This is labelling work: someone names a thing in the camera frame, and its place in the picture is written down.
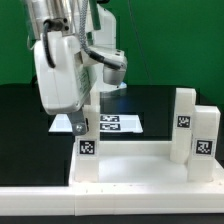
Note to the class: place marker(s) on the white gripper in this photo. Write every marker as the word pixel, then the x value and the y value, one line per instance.
pixel 64 88

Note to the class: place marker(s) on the white desk tabletop tray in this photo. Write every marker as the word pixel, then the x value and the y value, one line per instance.
pixel 127 162

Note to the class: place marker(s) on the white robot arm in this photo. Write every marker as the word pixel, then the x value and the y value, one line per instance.
pixel 70 17

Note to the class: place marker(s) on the fiducial marker sheet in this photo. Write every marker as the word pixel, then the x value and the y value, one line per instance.
pixel 108 124

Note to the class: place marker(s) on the white L-shaped fence bar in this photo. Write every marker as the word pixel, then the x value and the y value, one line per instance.
pixel 111 199

